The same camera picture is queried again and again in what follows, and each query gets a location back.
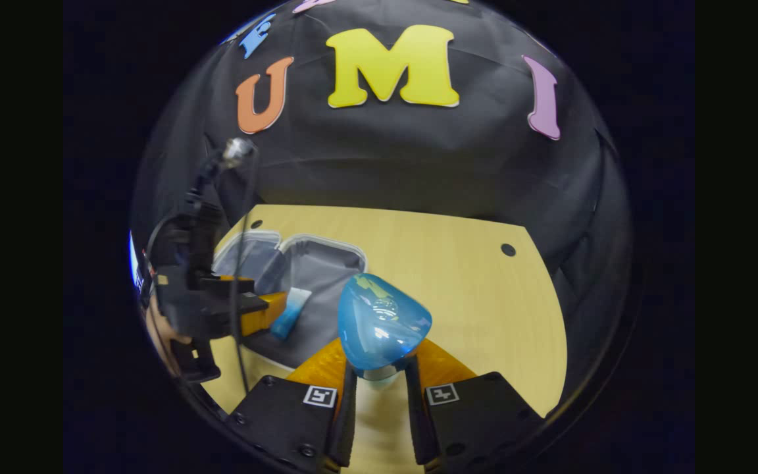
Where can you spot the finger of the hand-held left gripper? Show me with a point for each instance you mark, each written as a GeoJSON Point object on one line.
{"type": "Point", "coordinates": [227, 286]}
{"type": "Point", "coordinates": [234, 309]}

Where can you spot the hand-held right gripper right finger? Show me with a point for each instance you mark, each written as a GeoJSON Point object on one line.
{"type": "Point", "coordinates": [413, 415]}

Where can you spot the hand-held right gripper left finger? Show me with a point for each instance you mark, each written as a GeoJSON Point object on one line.
{"type": "Point", "coordinates": [347, 415]}

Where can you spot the clear bottle with blue cap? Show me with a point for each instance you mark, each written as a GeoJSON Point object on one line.
{"type": "Point", "coordinates": [382, 322]}

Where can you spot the white suitcase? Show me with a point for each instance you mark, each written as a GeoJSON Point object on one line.
{"type": "Point", "coordinates": [326, 263]}

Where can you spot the blue and white panel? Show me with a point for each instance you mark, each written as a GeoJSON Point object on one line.
{"type": "Point", "coordinates": [134, 263]}

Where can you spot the black backdrop cloth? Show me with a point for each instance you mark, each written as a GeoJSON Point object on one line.
{"type": "Point", "coordinates": [385, 164]}

